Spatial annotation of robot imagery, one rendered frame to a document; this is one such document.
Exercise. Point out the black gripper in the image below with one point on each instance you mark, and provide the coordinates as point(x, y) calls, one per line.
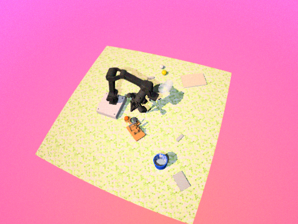
point(136, 102)

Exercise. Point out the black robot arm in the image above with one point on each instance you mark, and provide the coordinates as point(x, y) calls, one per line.
point(146, 86)

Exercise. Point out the blue mug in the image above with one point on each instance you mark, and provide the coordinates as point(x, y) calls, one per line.
point(160, 161)

